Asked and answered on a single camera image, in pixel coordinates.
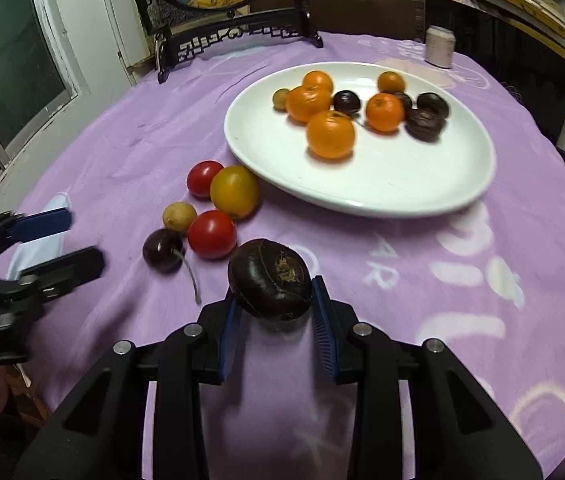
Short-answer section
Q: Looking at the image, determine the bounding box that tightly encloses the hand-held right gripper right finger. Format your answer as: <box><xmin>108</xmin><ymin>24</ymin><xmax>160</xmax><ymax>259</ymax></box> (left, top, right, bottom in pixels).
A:
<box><xmin>311</xmin><ymin>275</ymin><xmax>545</xmax><ymax>480</ymax></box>

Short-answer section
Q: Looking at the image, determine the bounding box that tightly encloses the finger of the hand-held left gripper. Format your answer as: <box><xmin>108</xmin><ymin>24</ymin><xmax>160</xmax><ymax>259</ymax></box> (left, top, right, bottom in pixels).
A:
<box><xmin>0</xmin><ymin>208</ymin><xmax>72</xmax><ymax>266</ymax></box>
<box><xmin>17</xmin><ymin>246</ymin><xmax>106</xmax><ymax>301</ymax></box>

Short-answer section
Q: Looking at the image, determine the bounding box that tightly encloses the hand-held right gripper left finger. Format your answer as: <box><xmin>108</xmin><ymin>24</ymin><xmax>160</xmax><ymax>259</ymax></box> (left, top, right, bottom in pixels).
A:
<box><xmin>15</xmin><ymin>296</ymin><xmax>244</xmax><ymax>480</ymax></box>

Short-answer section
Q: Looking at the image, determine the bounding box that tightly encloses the white plate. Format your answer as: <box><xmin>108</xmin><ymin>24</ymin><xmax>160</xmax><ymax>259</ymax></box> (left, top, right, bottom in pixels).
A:
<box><xmin>224</xmin><ymin>61</ymin><xmax>497</xmax><ymax>219</ymax></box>

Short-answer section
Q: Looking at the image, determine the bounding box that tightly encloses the dark red cherry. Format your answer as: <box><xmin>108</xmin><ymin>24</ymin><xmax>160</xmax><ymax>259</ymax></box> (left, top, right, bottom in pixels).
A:
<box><xmin>142</xmin><ymin>228</ymin><xmax>203</xmax><ymax>306</ymax></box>
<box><xmin>333</xmin><ymin>90</ymin><xmax>361</xmax><ymax>116</ymax></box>

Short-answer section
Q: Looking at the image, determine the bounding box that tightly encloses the small orange tangerine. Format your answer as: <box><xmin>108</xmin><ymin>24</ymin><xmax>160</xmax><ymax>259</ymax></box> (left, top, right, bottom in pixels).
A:
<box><xmin>377</xmin><ymin>71</ymin><xmax>406</xmax><ymax>95</ymax></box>

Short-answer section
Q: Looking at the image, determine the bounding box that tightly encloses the purple printed blanket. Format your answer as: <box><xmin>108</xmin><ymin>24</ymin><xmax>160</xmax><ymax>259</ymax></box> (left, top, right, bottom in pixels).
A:
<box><xmin>0</xmin><ymin>30</ymin><xmax>565</xmax><ymax>480</ymax></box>

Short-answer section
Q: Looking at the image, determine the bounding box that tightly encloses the red cherry tomato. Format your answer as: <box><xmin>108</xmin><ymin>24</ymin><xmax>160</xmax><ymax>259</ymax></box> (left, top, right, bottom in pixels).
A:
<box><xmin>186</xmin><ymin>160</ymin><xmax>224</xmax><ymax>199</ymax></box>
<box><xmin>187</xmin><ymin>210</ymin><xmax>238</xmax><ymax>260</ymax></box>

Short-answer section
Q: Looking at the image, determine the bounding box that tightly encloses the yellow tomato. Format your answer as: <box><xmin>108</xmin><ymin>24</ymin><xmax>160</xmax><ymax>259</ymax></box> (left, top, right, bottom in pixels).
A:
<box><xmin>210</xmin><ymin>165</ymin><xmax>260</xmax><ymax>220</ymax></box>

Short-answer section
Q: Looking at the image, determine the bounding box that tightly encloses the white-framed window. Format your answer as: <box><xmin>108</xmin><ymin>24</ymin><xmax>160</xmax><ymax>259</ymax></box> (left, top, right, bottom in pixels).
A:
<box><xmin>0</xmin><ymin>0</ymin><xmax>80</xmax><ymax>161</ymax></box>

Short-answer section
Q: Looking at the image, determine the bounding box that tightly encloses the pink beverage can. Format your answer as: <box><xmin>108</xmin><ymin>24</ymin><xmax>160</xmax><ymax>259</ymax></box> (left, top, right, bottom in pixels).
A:
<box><xmin>425</xmin><ymin>25</ymin><xmax>455</xmax><ymax>69</ymax></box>

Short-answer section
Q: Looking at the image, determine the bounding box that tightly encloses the dark brown wooden chair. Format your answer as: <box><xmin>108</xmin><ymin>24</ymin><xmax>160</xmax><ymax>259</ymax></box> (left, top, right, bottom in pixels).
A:
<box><xmin>250</xmin><ymin>0</ymin><xmax>425</xmax><ymax>41</ymax></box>

